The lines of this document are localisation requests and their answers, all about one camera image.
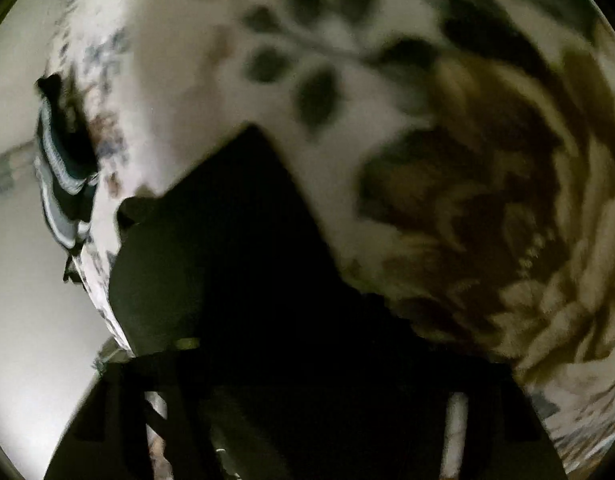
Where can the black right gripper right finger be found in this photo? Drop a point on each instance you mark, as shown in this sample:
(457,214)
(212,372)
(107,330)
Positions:
(502,424)

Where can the white floral bed blanket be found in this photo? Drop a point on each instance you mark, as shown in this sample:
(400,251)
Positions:
(457,155)

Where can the striped folded sweater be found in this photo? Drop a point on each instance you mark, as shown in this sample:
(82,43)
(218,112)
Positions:
(67,169)

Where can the black garment with white stripes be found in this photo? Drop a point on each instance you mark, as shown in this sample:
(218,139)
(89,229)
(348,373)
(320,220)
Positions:
(274,366)

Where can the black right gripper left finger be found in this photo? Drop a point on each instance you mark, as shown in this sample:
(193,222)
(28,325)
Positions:
(107,437)

